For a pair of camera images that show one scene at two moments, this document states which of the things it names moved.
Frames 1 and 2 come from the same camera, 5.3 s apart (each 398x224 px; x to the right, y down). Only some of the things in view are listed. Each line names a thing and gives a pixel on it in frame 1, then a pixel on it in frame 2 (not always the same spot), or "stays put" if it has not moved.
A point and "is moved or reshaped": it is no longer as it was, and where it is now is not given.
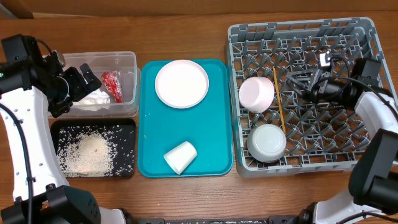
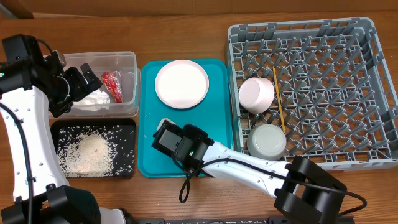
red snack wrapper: [113, 83] stays put
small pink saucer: [256, 94] stays put
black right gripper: [311, 93] -> [188, 128]
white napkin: [96, 97] stays put
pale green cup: [181, 157] is moved or reshaped
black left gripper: [80, 88] stays put
